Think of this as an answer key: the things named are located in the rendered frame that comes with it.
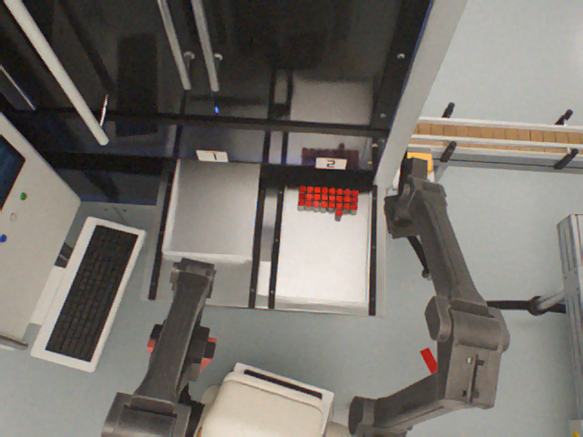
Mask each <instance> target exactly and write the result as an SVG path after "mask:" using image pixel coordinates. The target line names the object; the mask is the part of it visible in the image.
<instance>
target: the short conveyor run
mask: <svg viewBox="0 0 583 437"><path fill-rule="evenodd" d="M454 107H455V104H454V103H449V104H448V105H447V108H446V109H445V111H444V112H443V114H442V116H441V117H419V120H418V122H417V124H416V127H415V129H414V133H413V135H412V137H411V139H410V142H409V144H408V147H431V148H432V160H433V161H434V166H445V167H460V168H488V169H503V170H516V171H532V172H547V173H561V174H576V175H583V126H569V125H568V124H567V121H568V120H569V119H570V117H571V116H573V114H574V112H573V111H572V110H570V109H569V110H568V111H567V112H566V113H565V115H563V116H561V117H560V118H559V119H558V120H557V122H556V123H555V124H554V125H553V124H538V123H523V122H508V121H494V120H478V119H462V118H450V116H451V114H452V112H453V111H454ZM431 135H432V136H431Z"/></svg>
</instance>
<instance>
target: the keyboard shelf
mask: <svg viewBox="0 0 583 437"><path fill-rule="evenodd" d="M96 225H100V226H104V227H108V228H112V229H118V230H122V231H126V232H130V233H134V234H137V235H138V239H137V244H136V247H135V248H134V251H133V254H132V256H131V259H130V262H129V264H128V266H127V269H126V272H125V274H124V277H123V280H122V281H121V284H120V286H119V289H118V293H117V296H116V298H115V300H114V303H113V305H112V308H111V311H110V313H109V315H108V318H107V322H106V324H105V327H104V329H103V331H102V334H101V336H100V338H99V341H98V343H97V347H96V349H95V352H94V355H93V357H92V360H91V362H87V361H81V360H78V359H74V358H71V357H68V356H65V355H61V354H58V353H54V352H51V351H46V350H45V348H46V345H47V342H48V340H49V338H50V335H51V333H52V331H53V329H54V327H55V325H56V321H57V319H58V316H59V314H60V312H61V310H62V308H63V305H64V303H65V301H66V297H67V294H68V292H69V290H70V286H71V283H72V281H73V278H74V277H75V275H76V272H77V268H78V266H79V264H80V261H81V260H82V258H83V256H84V253H85V251H86V249H87V245H88V242H89V241H90V239H91V236H92V234H93V231H94V229H95V227H96ZM145 237H146V232H145V230H143V229H137V228H133V227H130V226H126V225H122V224H118V223H115V222H111V221H107V220H103V219H100V218H93V217H88V218H87V219H86V222H85V224H84V226H83V228H82V230H81V233H80V235H79V237H78V240H77V243H76V245H75V247H74V249H73V252H72V254H71V256H70V259H69V262H68V264H67V266H66V268H62V267H58V266H55V265H54V267H53V268H52V270H51V273H50V275H49V277H48V280H47V282H46V285H45V287H44V289H43V292H42V294H41V296H40V299H39V301H38V303H37V304H36V308H35V310H34V313H33V315H32V317H31V320H30V321H29V322H30V323H33V324H36V325H40V326H41V329H40V331H39V332H38V334H37V336H36V340H35V342H34V345H33V347H32V349H31V351H30V354H31V355H32V356H33V357H37V358H40V359H43V360H47V361H52V362H56V363H59V364H63V365H66V366H69V367H73V368H76V369H79V370H82V371H88V372H94V371H95V370H96V368H97V365H98V362H99V359H100V357H101V354H102V351H103V350H104V347H105V344H106V342H107V337H108V335H109V333H110V331H111V329H112V326H113V323H114V321H115V318H116V316H117V314H118V309H119V307H120V304H121V301H122V300H123V297H124V294H125V292H126V289H127V286H128V283H129V280H130V278H131V275H132V272H133V270H134V268H135V265H136V263H137V258H138V254H139V252H140V250H141V247H142V244H143V242H144V239H145Z"/></svg>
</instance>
